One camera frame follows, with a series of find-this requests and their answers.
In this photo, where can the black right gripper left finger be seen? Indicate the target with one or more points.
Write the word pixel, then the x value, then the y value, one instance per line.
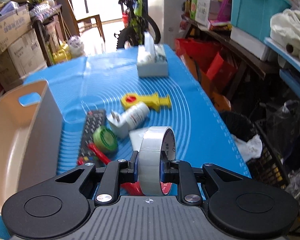
pixel 62 207

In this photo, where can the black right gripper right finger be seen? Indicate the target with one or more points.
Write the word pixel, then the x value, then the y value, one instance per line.
pixel 215 203

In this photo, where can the red plastic clamp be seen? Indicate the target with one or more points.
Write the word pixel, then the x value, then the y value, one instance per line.
pixel 100 153

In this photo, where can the beige plastic storage bin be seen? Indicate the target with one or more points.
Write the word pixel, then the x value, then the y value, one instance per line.
pixel 30 132

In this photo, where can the white power adapter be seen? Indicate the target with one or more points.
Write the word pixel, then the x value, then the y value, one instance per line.
pixel 118 124

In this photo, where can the grey tape roll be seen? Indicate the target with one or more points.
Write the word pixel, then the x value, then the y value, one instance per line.
pixel 156 139

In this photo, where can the green tape roll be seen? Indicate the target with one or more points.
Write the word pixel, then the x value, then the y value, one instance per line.
pixel 105 140

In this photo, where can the blue silicone mat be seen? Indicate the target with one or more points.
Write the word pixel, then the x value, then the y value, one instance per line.
pixel 201 136

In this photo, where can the black remote control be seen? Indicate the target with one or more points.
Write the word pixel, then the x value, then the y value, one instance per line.
pixel 93 120

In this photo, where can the white pill bottle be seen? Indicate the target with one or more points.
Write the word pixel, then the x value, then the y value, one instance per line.
pixel 135 115

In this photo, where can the yellow toy gun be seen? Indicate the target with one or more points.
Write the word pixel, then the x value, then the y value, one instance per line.
pixel 153 101

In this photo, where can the yellow oil jug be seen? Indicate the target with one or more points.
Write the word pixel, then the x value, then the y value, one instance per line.
pixel 63 54

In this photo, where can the white tissue box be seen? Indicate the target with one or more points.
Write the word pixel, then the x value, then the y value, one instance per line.
pixel 151 60

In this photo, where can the wooden chair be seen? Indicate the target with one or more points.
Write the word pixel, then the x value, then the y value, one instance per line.
pixel 77 26

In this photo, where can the large cardboard box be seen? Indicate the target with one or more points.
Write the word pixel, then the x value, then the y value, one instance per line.
pixel 13 25

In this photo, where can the green black bicycle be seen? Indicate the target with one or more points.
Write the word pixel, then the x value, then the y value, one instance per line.
pixel 137 22

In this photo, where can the teal plastic storage box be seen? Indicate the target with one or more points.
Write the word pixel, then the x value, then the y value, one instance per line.
pixel 253 16

